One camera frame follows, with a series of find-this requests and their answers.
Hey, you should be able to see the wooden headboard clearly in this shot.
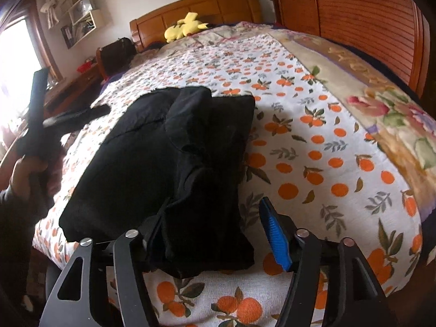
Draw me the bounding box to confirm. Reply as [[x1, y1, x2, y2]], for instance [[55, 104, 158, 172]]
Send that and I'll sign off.
[[129, 0, 262, 53]]

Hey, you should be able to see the person's left forearm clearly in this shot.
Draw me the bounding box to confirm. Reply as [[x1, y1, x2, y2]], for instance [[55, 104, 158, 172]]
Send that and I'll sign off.
[[0, 184, 41, 249]]

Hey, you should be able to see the orange print bed sheet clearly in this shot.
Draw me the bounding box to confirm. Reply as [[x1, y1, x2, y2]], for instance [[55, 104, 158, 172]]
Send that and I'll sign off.
[[32, 36, 425, 327]]

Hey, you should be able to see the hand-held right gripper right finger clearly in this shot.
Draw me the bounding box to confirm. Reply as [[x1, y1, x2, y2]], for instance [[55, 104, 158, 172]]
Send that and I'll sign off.
[[259, 196, 399, 327]]

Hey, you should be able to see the white paper bag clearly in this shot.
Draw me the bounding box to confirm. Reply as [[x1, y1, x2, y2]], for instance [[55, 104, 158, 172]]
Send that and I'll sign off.
[[73, 0, 94, 17]]

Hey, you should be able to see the person's left hand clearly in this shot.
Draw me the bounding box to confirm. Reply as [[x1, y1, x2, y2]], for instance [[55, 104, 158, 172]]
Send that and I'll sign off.
[[10, 157, 48, 199]]

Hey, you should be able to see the floral quilt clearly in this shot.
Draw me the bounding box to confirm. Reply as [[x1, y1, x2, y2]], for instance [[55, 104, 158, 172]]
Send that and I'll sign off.
[[160, 20, 436, 219]]

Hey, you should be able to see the white wall shelf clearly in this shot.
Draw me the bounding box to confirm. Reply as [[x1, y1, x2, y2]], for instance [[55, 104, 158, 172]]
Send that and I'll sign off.
[[60, 0, 114, 49]]

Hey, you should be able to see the yellow plush toy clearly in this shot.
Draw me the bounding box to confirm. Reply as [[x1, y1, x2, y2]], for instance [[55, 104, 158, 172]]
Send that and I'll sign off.
[[164, 13, 209, 44]]

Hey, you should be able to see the black backpack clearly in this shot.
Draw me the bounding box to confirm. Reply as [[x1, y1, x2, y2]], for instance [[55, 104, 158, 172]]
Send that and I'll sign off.
[[101, 37, 134, 75]]

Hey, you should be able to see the wooden desk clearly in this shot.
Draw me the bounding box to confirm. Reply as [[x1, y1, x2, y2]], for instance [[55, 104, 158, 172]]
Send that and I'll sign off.
[[44, 65, 103, 116]]

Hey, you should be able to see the black double-breasted coat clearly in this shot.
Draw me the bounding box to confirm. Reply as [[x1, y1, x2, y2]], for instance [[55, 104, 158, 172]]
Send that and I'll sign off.
[[59, 86, 256, 279]]

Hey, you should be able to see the window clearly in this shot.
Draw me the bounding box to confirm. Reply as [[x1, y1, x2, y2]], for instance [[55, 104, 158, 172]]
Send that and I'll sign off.
[[0, 5, 62, 133]]

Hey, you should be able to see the wooden louvered wardrobe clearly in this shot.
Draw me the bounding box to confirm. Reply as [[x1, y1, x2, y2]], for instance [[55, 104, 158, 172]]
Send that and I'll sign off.
[[264, 0, 431, 96]]

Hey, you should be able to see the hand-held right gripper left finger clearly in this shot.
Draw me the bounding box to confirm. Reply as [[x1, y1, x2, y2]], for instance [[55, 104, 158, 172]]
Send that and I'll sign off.
[[39, 198, 171, 327]]

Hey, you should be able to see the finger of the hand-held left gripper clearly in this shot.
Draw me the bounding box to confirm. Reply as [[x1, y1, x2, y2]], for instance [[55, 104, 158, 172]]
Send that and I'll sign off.
[[29, 68, 51, 144], [44, 104, 111, 133]]

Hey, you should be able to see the tied white curtain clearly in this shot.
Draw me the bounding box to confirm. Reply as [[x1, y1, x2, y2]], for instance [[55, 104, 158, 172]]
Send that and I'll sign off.
[[40, 0, 67, 28]]

